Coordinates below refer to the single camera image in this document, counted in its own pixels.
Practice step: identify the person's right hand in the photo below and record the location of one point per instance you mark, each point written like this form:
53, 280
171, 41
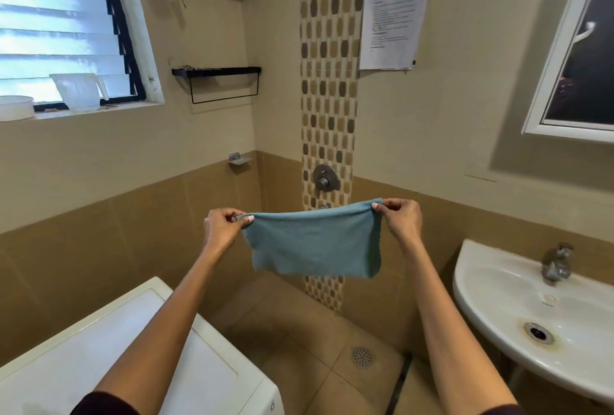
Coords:
405, 220

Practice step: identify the person's left hand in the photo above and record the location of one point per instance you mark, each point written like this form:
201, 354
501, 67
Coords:
223, 227

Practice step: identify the blue cloth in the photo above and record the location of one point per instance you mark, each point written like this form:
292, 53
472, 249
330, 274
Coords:
312, 242

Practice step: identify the white washing machine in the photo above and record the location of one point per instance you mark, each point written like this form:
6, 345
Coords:
72, 362

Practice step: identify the person's left forearm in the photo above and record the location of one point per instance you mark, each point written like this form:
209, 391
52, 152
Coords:
163, 328

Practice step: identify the person's right forearm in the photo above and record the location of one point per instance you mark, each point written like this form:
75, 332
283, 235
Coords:
455, 333

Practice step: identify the person's dark patterned left sleeve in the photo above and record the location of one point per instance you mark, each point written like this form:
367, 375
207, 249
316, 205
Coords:
103, 405

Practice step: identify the person's dark patterned sleeve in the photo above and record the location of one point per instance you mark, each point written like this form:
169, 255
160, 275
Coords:
503, 411
103, 405

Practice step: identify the person's dark patterned right sleeve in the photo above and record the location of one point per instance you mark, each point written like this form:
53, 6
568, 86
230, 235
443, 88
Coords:
503, 411

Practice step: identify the chrome shower valve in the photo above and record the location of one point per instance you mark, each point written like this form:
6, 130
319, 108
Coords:
326, 177

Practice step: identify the white ceramic sink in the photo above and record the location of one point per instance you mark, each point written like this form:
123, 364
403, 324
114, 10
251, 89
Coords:
503, 295

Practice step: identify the round metal floor drain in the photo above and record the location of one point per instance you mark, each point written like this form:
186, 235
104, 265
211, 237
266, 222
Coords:
363, 357

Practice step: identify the chrome sink faucet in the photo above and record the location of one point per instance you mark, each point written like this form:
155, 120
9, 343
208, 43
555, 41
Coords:
557, 263

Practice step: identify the printed paper notice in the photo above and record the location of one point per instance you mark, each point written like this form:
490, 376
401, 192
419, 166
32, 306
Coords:
393, 21

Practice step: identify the translucent plastic jug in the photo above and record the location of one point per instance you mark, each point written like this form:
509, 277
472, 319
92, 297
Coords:
77, 91

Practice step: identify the white container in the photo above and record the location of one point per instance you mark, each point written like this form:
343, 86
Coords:
14, 108

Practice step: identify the cabinet mirror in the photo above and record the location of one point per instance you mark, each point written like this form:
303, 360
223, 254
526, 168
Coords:
595, 69

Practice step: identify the grey wall shelf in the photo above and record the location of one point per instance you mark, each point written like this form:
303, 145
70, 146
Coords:
240, 158

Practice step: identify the black wall towel rack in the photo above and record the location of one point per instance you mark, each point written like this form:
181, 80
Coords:
216, 71

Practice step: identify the small wall window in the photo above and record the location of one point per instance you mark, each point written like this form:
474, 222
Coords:
48, 21

